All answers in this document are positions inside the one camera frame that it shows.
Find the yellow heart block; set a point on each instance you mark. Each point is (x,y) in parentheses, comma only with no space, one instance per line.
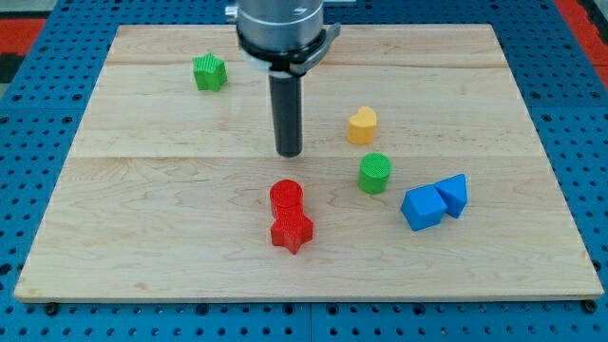
(362,126)

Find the green cylinder block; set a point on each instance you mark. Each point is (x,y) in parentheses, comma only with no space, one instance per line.
(374,173)

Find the green star block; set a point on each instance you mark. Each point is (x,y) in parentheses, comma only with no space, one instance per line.
(209,72)

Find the red star block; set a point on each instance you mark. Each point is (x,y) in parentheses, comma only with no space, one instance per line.
(291,228)

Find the blue triangle block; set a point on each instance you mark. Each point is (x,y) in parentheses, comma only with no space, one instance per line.
(453,191)

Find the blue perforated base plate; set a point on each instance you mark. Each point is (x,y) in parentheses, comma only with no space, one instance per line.
(47,97)

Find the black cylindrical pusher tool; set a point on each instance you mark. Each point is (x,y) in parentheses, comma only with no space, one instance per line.
(286,107)

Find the red cylinder block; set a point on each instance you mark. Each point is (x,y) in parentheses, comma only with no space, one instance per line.
(286,198)

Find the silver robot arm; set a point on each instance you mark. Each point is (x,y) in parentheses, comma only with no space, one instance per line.
(285,39)

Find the blue cube block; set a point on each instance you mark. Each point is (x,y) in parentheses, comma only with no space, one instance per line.
(423,207)

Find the light wooden board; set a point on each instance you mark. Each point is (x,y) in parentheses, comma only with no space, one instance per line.
(165,192)

